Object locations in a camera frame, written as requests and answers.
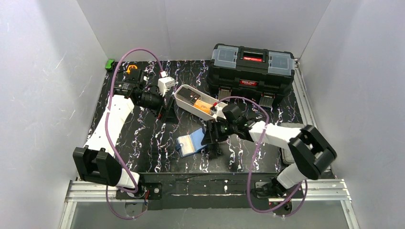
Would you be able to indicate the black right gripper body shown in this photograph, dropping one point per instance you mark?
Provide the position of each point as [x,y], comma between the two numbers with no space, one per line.
[212,134]

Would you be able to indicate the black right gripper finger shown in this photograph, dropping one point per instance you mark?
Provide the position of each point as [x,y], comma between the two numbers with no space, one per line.
[213,150]
[209,134]

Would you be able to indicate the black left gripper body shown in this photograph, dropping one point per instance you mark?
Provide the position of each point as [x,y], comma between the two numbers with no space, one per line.
[163,108]

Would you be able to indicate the blue leather card holder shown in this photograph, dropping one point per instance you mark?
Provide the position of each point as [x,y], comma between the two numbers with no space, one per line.
[196,138]

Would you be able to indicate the orange card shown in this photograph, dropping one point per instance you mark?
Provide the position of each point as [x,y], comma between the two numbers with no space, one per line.
[203,106]

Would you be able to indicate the white oblong plastic tray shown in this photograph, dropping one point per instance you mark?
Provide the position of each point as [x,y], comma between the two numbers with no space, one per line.
[182,103]

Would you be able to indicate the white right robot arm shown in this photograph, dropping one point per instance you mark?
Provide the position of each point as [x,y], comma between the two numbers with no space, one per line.
[312,153]

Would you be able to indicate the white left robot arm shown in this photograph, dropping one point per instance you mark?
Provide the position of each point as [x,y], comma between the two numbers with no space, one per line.
[97,161]

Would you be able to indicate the black card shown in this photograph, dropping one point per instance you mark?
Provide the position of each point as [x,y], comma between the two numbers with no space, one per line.
[190,96]

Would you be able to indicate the black marbled table mat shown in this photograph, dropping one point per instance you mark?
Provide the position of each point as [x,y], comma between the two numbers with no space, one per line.
[147,145]

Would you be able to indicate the yellow tape measure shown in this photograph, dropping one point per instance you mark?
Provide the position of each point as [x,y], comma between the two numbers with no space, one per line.
[131,67]

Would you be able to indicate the green small object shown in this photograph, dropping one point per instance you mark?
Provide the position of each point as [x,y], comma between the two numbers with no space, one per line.
[109,64]

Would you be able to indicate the black plastic toolbox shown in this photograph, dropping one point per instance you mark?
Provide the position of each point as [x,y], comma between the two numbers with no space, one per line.
[262,75]

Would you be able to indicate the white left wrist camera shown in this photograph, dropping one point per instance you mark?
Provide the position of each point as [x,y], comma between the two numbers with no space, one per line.
[164,84]

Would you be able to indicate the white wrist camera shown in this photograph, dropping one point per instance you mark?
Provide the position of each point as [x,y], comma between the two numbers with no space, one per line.
[216,111]
[164,84]

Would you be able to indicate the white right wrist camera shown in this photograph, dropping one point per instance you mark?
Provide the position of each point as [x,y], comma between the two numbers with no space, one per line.
[216,111]

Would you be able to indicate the aluminium frame rail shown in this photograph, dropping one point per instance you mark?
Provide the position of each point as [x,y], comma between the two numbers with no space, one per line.
[204,201]

